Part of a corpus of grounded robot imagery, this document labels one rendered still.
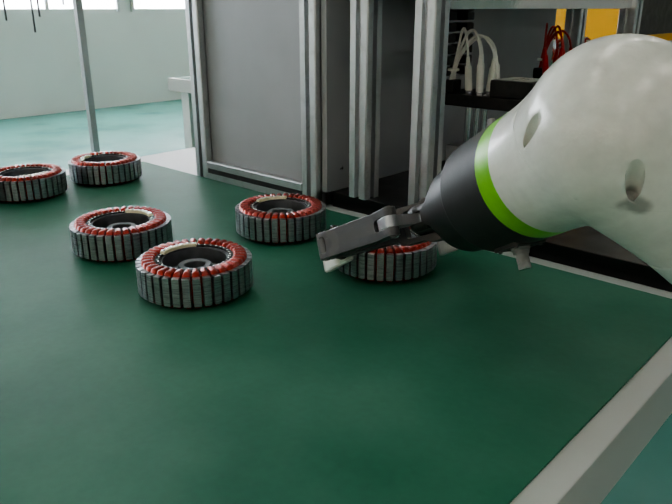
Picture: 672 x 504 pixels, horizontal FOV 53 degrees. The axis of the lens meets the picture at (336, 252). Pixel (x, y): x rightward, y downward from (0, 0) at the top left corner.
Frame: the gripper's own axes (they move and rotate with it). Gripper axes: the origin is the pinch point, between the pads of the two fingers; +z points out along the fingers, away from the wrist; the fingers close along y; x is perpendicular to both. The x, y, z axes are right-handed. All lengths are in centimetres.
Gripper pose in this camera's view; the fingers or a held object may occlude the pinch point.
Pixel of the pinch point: (388, 248)
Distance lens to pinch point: 72.2
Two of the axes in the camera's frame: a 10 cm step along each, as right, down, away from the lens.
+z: -3.2, 1.9, 9.3
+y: 9.3, -1.3, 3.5
